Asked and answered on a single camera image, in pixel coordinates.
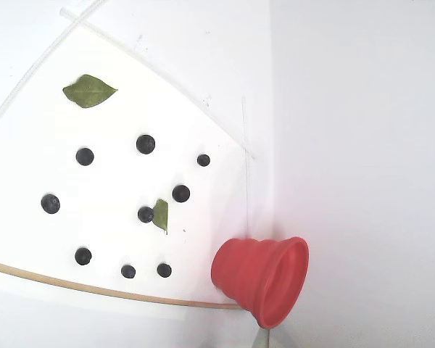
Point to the dark blueberry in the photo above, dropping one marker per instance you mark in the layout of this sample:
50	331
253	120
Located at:
145	144
83	256
181	193
145	214
85	156
203	160
50	203
128	271
164	270

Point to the red collapsible silicone cup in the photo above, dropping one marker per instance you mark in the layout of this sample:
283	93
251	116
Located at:
246	272

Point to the green leaf with stem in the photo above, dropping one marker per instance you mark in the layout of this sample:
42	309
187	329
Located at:
161	214

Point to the white paper sheet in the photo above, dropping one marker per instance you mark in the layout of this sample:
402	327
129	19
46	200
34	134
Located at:
112	224

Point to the broad green leaf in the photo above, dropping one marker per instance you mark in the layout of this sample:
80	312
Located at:
88	90

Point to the clear plastic tube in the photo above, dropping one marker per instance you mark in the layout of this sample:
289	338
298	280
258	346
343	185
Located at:
36	63

